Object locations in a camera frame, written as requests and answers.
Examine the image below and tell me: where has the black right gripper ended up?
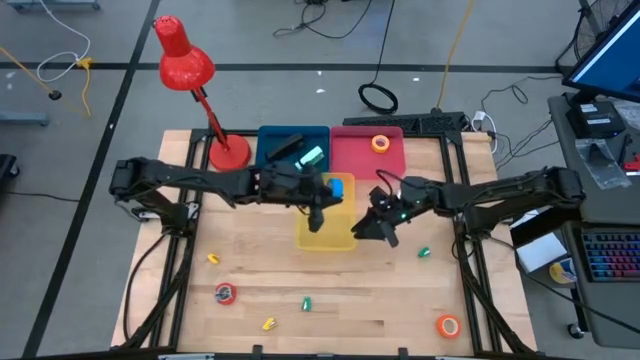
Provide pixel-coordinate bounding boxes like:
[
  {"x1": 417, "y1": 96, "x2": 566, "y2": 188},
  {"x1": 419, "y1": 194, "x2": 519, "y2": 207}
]
[{"x1": 350, "y1": 177, "x2": 441, "y2": 250}]

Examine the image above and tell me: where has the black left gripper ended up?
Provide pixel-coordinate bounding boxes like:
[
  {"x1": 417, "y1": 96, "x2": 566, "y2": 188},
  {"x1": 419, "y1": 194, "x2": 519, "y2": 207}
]
[{"x1": 257, "y1": 162, "x2": 347, "y2": 235}]

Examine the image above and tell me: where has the mint green stapler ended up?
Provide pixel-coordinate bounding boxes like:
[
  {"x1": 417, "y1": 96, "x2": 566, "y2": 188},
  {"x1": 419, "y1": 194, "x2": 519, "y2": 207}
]
[{"x1": 294, "y1": 145, "x2": 325, "y2": 171}]

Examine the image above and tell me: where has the black stapler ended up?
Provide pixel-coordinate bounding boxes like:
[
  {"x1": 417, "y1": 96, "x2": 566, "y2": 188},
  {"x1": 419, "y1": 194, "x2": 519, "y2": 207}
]
[{"x1": 266, "y1": 133, "x2": 305, "y2": 161}]

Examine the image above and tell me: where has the orange tape roll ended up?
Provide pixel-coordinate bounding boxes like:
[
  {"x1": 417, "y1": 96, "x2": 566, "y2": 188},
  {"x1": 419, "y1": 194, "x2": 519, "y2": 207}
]
[{"x1": 435, "y1": 313, "x2": 463, "y2": 340}]

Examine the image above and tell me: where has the red tape roll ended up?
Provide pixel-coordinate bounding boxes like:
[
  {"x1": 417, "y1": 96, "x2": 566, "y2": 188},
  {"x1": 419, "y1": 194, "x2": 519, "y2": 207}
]
[{"x1": 213, "y1": 282, "x2": 238, "y2": 306}]

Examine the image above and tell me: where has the yellow translucent plastic bin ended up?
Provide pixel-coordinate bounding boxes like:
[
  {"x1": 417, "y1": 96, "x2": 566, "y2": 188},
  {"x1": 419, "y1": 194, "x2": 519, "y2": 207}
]
[{"x1": 294, "y1": 172, "x2": 358, "y2": 253}]

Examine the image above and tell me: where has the pink plastic bin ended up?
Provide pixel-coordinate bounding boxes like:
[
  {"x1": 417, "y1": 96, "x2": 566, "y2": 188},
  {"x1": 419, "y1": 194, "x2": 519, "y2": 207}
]
[{"x1": 329, "y1": 125, "x2": 407, "y2": 181}]

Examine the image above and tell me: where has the blue plastic bin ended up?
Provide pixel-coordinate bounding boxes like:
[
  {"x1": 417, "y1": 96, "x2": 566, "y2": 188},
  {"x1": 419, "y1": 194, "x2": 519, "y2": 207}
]
[{"x1": 256, "y1": 124, "x2": 331, "y2": 174}]

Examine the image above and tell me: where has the white power adapter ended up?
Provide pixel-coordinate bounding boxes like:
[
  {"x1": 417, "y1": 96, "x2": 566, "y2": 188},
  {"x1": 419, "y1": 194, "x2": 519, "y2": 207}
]
[{"x1": 469, "y1": 110, "x2": 499, "y2": 154}]

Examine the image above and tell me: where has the white cardboard box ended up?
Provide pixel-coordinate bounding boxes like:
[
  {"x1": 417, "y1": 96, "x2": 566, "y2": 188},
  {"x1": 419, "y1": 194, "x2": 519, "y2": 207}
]
[{"x1": 515, "y1": 232, "x2": 569, "y2": 274}]

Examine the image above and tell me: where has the red desk lamp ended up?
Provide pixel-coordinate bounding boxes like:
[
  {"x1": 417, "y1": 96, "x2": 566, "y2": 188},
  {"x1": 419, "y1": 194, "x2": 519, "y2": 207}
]
[{"x1": 152, "y1": 14, "x2": 253, "y2": 173}]

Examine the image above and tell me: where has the grey side desk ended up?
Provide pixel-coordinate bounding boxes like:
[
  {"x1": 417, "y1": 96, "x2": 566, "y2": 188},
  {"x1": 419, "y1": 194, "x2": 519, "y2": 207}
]
[{"x1": 547, "y1": 92, "x2": 640, "y2": 350}]

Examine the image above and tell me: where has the clear plastic bag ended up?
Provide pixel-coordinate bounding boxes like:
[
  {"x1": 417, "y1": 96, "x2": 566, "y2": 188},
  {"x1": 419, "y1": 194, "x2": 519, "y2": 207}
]
[{"x1": 574, "y1": 138, "x2": 632, "y2": 191}]

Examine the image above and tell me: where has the backlit keyboard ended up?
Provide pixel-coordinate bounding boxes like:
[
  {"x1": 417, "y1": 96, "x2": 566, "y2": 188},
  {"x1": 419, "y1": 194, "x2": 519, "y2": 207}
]
[{"x1": 581, "y1": 230, "x2": 640, "y2": 284}]

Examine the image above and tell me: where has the black mini computer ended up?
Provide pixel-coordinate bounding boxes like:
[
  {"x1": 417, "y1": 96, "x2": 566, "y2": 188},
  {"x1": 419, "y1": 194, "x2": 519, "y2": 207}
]
[{"x1": 565, "y1": 100, "x2": 627, "y2": 140}]

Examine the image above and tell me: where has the computer monitor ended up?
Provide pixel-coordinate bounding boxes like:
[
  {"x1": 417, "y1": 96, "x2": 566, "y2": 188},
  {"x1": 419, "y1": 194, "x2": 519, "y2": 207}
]
[{"x1": 562, "y1": 0, "x2": 640, "y2": 105}]

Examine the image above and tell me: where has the black floor fan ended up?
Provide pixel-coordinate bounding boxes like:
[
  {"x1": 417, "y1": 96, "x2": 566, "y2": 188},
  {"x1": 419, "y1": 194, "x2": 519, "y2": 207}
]
[{"x1": 569, "y1": 0, "x2": 635, "y2": 62}]

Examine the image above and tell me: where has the grey cart base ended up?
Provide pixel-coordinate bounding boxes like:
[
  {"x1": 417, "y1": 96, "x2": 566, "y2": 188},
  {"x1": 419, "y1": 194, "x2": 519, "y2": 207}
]
[
  {"x1": 0, "y1": 110, "x2": 50, "y2": 127},
  {"x1": 4, "y1": 0, "x2": 101, "y2": 14}
]

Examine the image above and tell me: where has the black caster foot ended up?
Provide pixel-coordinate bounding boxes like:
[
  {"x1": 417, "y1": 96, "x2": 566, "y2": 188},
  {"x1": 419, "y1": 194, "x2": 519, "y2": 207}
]
[{"x1": 0, "y1": 153, "x2": 21, "y2": 180}]

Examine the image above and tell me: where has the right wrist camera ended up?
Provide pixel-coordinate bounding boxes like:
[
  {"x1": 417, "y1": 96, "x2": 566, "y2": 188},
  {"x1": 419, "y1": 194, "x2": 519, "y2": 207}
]
[{"x1": 368, "y1": 185, "x2": 390, "y2": 207}]

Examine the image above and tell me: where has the coiled black floor cable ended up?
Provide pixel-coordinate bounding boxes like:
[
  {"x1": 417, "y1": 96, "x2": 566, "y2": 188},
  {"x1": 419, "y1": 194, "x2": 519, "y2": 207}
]
[{"x1": 357, "y1": 0, "x2": 400, "y2": 115}]

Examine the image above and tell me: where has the black aluminium table frame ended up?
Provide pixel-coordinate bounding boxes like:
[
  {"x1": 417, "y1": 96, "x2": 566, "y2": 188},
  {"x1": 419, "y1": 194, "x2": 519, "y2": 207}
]
[{"x1": 119, "y1": 127, "x2": 539, "y2": 360}]

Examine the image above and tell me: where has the yellow hanging cable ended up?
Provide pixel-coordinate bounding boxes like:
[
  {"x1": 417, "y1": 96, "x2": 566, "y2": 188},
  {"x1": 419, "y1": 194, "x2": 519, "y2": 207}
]
[{"x1": 436, "y1": 0, "x2": 475, "y2": 112}]

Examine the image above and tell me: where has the black floor cable bundle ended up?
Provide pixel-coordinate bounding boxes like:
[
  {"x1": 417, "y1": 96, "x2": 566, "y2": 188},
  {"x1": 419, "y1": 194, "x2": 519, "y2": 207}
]
[{"x1": 272, "y1": 0, "x2": 374, "y2": 40}]

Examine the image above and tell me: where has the yellow extension cable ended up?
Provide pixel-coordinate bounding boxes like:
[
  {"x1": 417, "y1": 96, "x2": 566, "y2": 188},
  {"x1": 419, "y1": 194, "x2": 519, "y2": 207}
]
[{"x1": 0, "y1": 45, "x2": 94, "y2": 119}]

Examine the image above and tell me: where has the white floor cable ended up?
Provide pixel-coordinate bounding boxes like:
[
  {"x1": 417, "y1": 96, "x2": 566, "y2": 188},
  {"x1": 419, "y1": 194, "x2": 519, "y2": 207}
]
[{"x1": 37, "y1": 0, "x2": 92, "y2": 84}]

